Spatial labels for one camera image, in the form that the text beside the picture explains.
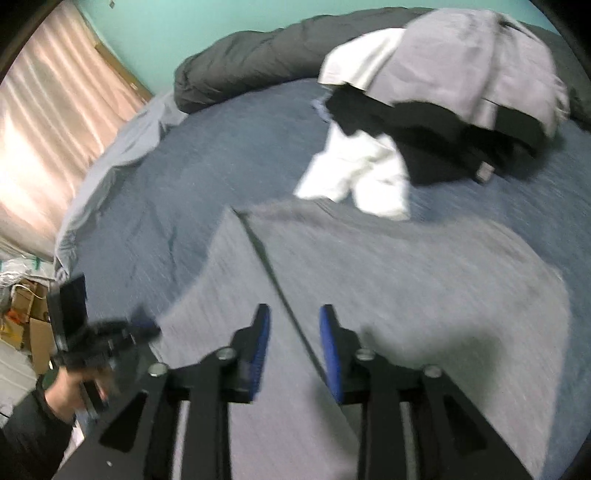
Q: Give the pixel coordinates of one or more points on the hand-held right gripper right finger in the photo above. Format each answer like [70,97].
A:
[330,355]

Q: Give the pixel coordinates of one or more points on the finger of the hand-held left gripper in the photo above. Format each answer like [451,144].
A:
[144,327]

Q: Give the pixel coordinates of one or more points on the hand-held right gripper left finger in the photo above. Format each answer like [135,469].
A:
[261,355]

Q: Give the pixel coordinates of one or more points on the grey knit sweater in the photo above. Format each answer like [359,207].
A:
[415,300]

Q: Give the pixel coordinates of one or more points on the person's left forearm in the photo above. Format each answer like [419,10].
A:
[32,443]

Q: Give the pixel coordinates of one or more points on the person's left hand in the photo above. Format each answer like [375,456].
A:
[64,394]

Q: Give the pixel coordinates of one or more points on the cardboard box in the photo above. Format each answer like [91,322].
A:
[27,300]
[41,344]

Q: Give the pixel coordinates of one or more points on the white plastic bag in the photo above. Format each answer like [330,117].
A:
[18,277]

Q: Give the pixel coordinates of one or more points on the blue patterned bed sheet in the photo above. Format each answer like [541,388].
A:
[194,175]

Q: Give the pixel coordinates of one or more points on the light blue sheet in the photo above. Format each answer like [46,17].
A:
[120,147]

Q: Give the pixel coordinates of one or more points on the pink curtain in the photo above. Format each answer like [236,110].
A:
[51,138]

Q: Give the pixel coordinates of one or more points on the white shirt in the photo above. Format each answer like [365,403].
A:
[364,180]

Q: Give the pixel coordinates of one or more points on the black garment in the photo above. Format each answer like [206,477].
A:
[429,147]

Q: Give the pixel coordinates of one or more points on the dark grey duvet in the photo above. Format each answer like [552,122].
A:
[249,64]

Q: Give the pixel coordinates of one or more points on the light grey jacket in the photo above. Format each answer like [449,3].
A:
[461,60]

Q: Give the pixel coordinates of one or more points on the wooden window frame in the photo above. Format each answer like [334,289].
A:
[124,69]

